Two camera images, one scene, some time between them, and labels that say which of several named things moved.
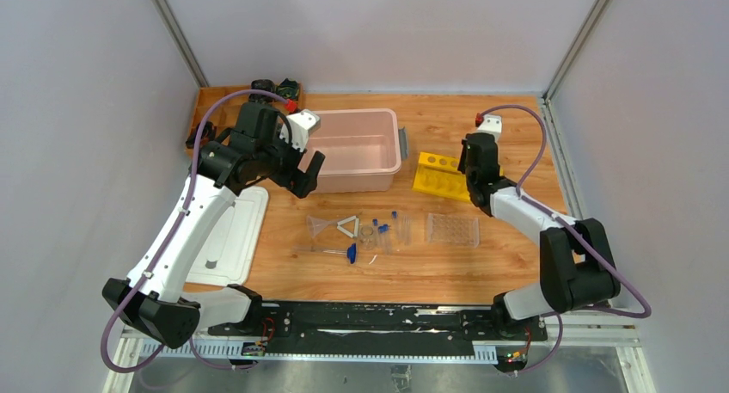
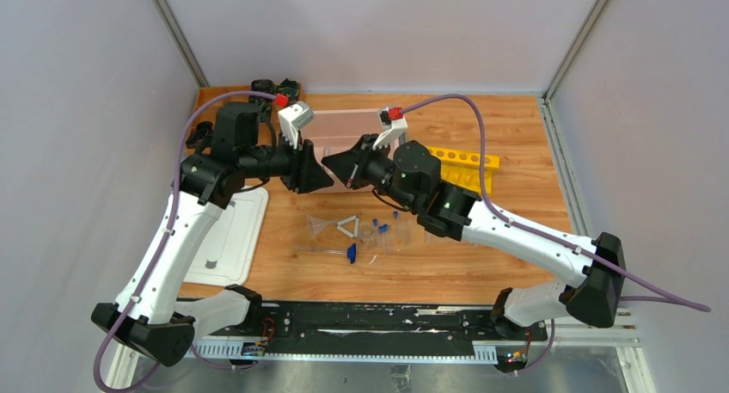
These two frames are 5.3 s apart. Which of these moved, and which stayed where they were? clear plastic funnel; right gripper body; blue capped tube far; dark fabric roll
Moved: right gripper body
Stayed: clear plastic funnel; blue capped tube far; dark fabric roll
